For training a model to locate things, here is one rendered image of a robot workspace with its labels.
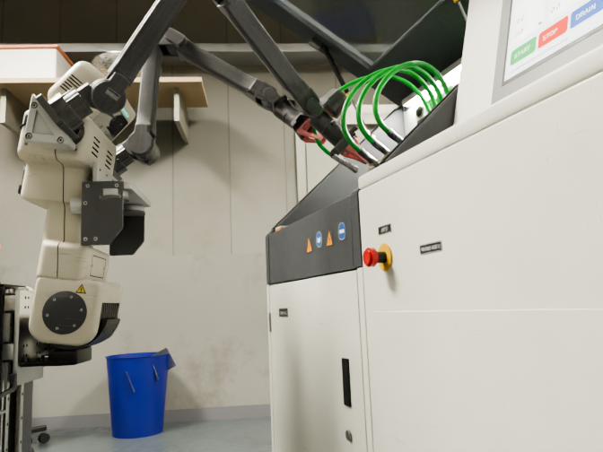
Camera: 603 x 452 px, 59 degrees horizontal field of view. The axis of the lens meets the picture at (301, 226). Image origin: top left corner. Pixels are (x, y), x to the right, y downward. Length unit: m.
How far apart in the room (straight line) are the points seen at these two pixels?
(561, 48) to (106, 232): 1.06
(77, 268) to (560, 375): 1.10
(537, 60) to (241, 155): 2.97
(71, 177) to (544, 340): 1.18
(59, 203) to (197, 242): 2.35
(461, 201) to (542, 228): 0.16
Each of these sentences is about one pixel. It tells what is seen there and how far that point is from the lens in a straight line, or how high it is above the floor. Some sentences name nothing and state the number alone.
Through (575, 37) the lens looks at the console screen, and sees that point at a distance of 1.07.
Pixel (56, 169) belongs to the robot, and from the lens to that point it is 1.51.
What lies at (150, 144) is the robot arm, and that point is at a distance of 1.72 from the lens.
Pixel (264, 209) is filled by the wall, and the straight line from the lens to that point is 3.78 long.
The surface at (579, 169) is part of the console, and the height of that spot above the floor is 0.85.
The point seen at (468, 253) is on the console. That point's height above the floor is 0.78.
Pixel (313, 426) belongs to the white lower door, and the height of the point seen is 0.42.
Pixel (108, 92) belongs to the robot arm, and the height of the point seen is 1.23.
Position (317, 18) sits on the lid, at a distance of 1.97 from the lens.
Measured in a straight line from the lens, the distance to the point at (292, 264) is 1.50.
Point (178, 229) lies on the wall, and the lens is 3.80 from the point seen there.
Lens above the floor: 0.72
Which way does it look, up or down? 9 degrees up
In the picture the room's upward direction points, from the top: 2 degrees counter-clockwise
